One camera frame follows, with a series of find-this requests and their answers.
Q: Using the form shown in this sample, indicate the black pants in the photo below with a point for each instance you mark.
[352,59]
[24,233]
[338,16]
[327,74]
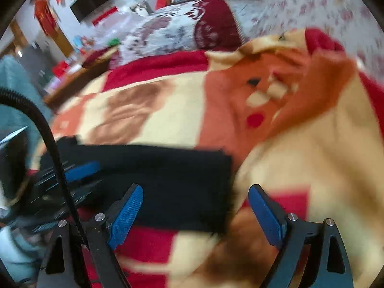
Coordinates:
[184,190]

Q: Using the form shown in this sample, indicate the wooden side table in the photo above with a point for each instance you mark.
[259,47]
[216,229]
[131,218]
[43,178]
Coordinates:
[74,83]

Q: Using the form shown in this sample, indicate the floral pink bedsheet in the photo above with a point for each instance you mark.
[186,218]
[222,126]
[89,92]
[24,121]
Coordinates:
[348,21]

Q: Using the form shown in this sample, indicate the red hanging knot ornament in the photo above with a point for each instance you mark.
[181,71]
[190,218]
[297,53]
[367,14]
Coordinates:
[45,18]

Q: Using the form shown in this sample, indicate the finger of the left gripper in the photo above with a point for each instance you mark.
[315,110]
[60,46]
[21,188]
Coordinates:
[82,171]

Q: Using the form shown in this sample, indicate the red orange cartoon blanket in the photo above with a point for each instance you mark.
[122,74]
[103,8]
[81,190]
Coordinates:
[297,115]

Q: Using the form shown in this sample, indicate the white plastic bag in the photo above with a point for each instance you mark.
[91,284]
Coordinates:
[118,25]

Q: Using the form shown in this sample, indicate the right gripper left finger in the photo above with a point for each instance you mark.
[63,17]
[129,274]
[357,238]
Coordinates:
[106,231]

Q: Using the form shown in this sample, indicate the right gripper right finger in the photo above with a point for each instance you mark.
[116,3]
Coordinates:
[289,235]

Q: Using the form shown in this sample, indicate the floral white maroon pillow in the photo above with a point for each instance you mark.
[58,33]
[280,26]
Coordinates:
[208,25]

